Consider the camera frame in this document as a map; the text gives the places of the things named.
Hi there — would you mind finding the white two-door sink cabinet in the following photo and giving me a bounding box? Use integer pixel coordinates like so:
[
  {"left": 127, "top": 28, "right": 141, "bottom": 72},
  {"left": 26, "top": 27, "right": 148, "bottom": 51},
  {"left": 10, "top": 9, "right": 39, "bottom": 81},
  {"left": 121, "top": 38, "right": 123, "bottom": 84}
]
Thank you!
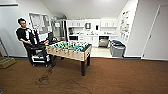
[{"left": 83, "top": 34, "right": 100, "bottom": 48}]

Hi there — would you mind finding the foosball table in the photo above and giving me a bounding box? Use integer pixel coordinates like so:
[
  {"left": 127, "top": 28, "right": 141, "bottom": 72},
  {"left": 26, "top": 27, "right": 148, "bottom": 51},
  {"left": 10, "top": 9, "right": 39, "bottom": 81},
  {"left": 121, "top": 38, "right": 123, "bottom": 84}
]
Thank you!
[{"left": 45, "top": 40, "right": 93, "bottom": 77}]

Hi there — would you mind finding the black built-in microwave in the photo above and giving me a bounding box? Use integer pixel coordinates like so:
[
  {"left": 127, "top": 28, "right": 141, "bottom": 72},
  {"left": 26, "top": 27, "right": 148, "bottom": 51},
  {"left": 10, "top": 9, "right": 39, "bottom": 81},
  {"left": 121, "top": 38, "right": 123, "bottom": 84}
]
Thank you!
[{"left": 68, "top": 35, "right": 79, "bottom": 42}]

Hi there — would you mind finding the steel paper towel dispenser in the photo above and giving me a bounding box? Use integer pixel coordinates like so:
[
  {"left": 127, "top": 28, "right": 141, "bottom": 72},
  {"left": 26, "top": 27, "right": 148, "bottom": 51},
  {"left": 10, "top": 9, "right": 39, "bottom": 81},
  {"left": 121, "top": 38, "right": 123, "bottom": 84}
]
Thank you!
[{"left": 84, "top": 22, "right": 92, "bottom": 30}]

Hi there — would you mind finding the stainless steel refrigerator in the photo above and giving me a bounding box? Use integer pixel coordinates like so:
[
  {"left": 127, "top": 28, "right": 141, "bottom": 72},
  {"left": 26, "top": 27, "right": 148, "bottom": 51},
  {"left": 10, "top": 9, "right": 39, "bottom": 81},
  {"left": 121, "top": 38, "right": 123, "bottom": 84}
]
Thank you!
[{"left": 53, "top": 19, "right": 69, "bottom": 43}]

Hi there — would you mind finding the grey bin with blue lid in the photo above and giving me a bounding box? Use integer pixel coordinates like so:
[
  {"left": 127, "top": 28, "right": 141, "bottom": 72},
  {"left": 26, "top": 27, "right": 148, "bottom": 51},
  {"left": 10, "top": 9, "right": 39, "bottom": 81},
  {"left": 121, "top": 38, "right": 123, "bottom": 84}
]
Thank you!
[{"left": 109, "top": 39, "right": 122, "bottom": 51}]

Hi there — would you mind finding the person in black shirt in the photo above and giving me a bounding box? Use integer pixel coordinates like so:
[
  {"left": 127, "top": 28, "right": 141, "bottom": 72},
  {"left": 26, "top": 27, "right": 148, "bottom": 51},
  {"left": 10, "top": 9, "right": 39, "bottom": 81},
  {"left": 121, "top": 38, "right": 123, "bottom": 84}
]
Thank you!
[{"left": 15, "top": 17, "right": 41, "bottom": 54}]

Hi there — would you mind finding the white door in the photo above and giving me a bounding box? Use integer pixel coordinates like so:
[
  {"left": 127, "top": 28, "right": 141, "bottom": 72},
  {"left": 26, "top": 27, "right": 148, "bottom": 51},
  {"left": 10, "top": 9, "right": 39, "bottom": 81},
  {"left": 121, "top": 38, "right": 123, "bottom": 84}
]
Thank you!
[{"left": 143, "top": 4, "right": 168, "bottom": 61}]

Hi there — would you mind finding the black wall soap dispenser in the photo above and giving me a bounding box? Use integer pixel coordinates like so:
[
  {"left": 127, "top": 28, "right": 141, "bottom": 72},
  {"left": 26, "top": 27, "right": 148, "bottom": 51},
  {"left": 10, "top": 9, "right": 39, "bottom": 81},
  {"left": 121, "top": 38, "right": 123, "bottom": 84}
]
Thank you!
[{"left": 95, "top": 24, "right": 100, "bottom": 32}]

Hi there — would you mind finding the white wall cabinet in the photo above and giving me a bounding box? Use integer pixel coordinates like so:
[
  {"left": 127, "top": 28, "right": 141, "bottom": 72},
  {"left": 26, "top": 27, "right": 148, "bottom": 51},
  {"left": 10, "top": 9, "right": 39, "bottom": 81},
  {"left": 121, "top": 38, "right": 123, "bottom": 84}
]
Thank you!
[
  {"left": 100, "top": 19, "right": 118, "bottom": 28},
  {"left": 67, "top": 19, "right": 86, "bottom": 28}
]

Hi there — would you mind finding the large colourful wall poster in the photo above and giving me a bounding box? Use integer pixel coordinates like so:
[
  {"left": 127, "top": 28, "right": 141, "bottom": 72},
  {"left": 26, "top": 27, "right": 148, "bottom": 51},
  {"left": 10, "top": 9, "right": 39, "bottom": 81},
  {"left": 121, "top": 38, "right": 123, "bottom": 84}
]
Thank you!
[{"left": 119, "top": 10, "right": 130, "bottom": 43}]

